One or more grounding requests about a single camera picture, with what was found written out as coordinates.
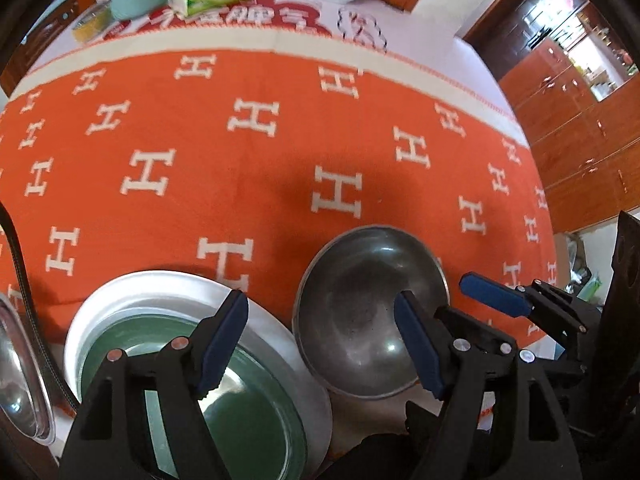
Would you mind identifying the white foam plate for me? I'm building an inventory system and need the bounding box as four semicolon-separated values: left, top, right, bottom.
64;270;332;479

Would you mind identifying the small steel bowl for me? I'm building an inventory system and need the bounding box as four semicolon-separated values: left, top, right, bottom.
292;226;450;400

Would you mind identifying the orange H-pattern blanket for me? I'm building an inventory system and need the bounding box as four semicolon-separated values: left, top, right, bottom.
1;26;558;342

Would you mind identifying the green plate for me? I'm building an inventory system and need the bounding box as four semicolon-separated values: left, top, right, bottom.
78;314;307;479

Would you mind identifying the wooden cabinet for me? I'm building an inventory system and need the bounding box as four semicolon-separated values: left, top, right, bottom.
497;34;640;233

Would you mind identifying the black cable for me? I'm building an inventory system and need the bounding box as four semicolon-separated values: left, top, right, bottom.
0;201;79;411

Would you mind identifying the large steel bowl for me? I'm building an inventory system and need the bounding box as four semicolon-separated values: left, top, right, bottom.
0;295;55;446

